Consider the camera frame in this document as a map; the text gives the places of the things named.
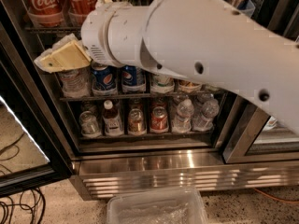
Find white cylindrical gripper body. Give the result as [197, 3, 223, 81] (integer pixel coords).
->
[80, 1, 134, 67]

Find red coca-cola can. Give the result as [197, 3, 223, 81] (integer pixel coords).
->
[28, 0, 63, 27]
[69, 0, 97, 25]

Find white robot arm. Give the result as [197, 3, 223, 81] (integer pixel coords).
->
[35, 0, 299, 133]

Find front left Pepsi can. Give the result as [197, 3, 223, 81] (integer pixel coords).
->
[91, 62, 118, 96]

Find pepsi can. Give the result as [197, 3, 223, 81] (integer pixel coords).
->
[91, 62, 118, 96]
[121, 65, 146, 92]

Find front right Pepsi can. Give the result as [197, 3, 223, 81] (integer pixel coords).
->
[121, 65, 146, 92]

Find silver can bottom shelf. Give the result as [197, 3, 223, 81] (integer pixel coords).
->
[79, 111, 102, 138]

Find gold can bottom shelf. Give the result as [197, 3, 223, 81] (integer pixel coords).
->
[128, 108, 146, 135]

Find gold brown can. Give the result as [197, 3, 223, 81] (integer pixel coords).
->
[178, 80, 202, 92]

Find small red Coke can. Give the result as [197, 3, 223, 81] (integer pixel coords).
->
[150, 106, 169, 133]

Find open glass fridge door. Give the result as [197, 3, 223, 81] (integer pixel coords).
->
[0, 49, 71, 198]

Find right closed fridge door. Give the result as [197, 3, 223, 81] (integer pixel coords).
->
[222, 96, 299, 164]

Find front clear water bottle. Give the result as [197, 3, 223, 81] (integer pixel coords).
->
[58, 68, 91, 98]

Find brown juice bottle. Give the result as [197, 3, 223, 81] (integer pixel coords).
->
[103, 100, 123, 136]

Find left bottom water bottle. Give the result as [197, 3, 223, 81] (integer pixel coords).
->
[172, 99, 194, 133]

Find clear plastic bin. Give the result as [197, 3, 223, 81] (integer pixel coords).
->
[107, 187, 208, 224]

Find black cables on floor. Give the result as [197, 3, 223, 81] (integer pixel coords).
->
[0, 188, 47, 224]

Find orange cable on floor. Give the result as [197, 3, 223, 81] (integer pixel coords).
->
[252, 187, 299, 203]

